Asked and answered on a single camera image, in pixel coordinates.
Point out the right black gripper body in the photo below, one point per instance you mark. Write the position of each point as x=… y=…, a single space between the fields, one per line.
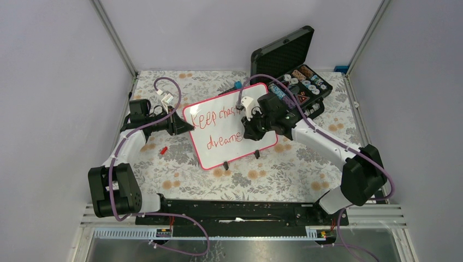
x=259 y=125

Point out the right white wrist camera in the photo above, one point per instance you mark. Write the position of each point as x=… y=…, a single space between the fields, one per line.
x=247 y=104

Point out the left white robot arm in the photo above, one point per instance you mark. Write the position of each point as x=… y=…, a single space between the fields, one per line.
x=113 y=186

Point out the pink framed whiteboard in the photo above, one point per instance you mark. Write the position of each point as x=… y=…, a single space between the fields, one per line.
x=218 y=134

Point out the blue object behind frame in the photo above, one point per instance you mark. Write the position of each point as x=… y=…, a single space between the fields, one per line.
x=341 y=69

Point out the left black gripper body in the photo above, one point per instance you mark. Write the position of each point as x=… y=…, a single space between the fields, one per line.
x=171 y=124

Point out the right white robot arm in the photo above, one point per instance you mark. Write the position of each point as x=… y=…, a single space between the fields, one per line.
x=362 y=173

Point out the open black chip case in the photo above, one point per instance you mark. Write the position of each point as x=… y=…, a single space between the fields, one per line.
x=284 y=59

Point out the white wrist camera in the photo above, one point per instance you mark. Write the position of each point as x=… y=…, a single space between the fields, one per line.
x=247 y=104
x=165 y=98

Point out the red marker cap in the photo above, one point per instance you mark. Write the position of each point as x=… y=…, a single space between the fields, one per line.
x=164 y=150

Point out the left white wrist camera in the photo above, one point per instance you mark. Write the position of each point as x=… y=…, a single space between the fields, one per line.
x=165 y=98

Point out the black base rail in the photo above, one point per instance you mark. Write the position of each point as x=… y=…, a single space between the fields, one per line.
x=241 y=218

